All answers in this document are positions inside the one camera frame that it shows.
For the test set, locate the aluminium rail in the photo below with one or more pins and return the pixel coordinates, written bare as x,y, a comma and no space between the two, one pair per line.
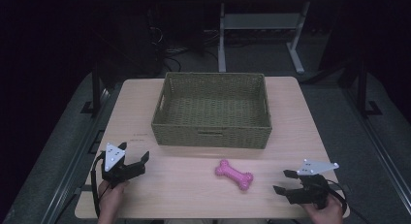
378,143
77,156

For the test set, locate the white metal desk frame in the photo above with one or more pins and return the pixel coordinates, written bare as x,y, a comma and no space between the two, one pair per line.
258,22

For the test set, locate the person's left hand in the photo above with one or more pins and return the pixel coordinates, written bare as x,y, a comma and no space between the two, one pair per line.
110,198

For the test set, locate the green woven basket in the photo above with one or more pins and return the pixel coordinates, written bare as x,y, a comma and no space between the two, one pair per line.
211,114

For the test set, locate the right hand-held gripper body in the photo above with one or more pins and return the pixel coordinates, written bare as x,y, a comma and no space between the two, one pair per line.
310,188

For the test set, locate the black metal stand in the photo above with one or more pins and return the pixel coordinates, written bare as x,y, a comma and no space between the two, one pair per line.
362,88
96,88

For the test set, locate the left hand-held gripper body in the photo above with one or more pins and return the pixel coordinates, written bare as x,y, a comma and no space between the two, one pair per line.
113,157

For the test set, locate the pink bone toy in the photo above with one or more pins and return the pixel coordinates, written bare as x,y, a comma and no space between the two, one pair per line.
234,175

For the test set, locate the person's right hand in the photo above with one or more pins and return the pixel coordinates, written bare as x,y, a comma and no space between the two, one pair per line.
324,213

